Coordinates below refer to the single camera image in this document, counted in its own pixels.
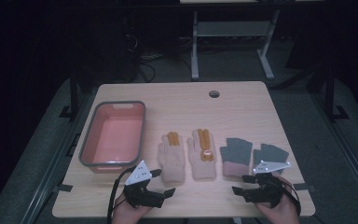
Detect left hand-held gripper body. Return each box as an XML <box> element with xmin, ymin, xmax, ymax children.
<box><xmin>122</xmin><ymin>160</ymin><xmax>166</xmax><ymax>209</ymax></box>

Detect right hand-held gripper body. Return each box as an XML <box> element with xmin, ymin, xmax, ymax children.
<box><xmin>244</xmin><ymin>160</ymin><xmax>292</xmax><ymax>208</ymax></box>

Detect beige knit glove orange fingers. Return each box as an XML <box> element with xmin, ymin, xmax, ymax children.
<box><xmin>158</xmin><ymin>131</ymin><xmax>186</xmax><ymax>184</ymax></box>

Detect grey fingerless glove pink cuff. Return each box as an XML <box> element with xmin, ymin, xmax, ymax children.
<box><xmin>219</xmin><ymin>137</ymin><xmax>254</xmax><ymax>178</ymax></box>
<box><xmin>253</xmin><ymin>143</ymin><xmax>290</xmax><ymax>175</ymax></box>

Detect beige knit glove bear face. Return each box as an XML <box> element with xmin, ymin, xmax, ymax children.
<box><xmin>186</xmin><ymin>128</ymin><xmax>217</xmax><ymax>181</ymax></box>

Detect pink plastic basin grey rim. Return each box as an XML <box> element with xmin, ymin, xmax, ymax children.
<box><xmin>78</xmin><ymin>100</ymin><xmax>147</xmax><ymax>175</ymax></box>

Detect person's left hand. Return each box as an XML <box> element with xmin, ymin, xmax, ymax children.
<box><xmin>111</xmin><ymin>192</ymin><xmax>153</xmax><ymax>224</ymax></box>

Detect person's right hand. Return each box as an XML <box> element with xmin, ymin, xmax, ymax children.
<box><xmin>255</xmin><ymin>176</ymin><xmax>301</xmax><ymax>224</ymax></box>

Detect grey tape strip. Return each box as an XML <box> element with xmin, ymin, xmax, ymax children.
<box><xmin>293</xmin><ymin>183</ymin><xmax>317</xmax><ymax>192</ymax></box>
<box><xmin>51</xmin><ymin>184</ymin><xmax>75</xmax><ymax>193</ymax></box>

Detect black metal stand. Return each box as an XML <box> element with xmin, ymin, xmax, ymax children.
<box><xmin>59</xmin><ymin>66</ymin><xmax>80</xmax><ymax>119</ymax></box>
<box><xmin>324</xmin><ymin>63</ymin><xmax>350</xmax><ymax>121</ymax></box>

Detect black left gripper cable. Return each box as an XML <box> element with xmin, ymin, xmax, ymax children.
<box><xmin>106</xmin><ymin>167</ymin><xmax>138</xmax><ymax>224</ymax></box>

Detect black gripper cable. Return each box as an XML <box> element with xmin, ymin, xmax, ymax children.
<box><xmin>278</xmin><ymin>177</ymin><xmax>302</xmax><ymax>217</ymax></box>
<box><xmin>106</xmin><ymin>167</ymin><xmax>138</xmax><ymax>224</ymax></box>

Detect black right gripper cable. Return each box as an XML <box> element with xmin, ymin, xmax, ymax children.
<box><xmin>278</xmin><ymin>177</ymin><xmax>302</xmax><ymax>217</ymax></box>

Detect bundle of floor cables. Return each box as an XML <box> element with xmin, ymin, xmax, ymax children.
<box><xmin>136</xmin><ymin>50</ymin><xmax>194</xmax><ymax>82</ymax></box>

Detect grey metal table frame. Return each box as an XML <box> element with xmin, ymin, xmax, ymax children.
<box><xmin>190</xmin><ymin>8</ymin><xmax>282</xmax><ymax>81</ymax></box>

